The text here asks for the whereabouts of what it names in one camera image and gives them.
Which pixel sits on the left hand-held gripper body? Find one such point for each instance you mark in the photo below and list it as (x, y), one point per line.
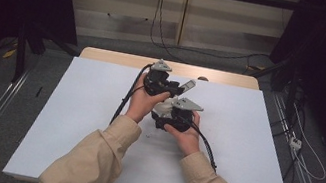
(157, 80)

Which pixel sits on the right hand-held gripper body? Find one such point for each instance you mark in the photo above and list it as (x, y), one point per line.
(184, 110)

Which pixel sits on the clear plastic jar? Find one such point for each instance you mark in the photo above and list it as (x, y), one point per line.
(164, 107)

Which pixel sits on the person's left hand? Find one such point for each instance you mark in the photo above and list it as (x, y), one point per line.
(143, 103)

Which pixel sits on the person's right hand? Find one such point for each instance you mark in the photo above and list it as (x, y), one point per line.
(186, 138)

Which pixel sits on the wooden table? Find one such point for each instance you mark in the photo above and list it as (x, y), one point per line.
(116, 58)

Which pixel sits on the white table cover sheet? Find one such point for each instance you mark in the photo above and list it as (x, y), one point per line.
(80, 107)

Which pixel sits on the white power strip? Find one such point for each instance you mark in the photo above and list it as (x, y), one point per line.
(295, 142)

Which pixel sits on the small black floor piece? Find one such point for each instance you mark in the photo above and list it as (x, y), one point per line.
(38, 91)

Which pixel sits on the black metal stand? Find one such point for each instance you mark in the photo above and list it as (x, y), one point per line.
(23, 46)

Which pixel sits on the yellow floor tape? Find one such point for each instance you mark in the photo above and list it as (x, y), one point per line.
(9, 53)

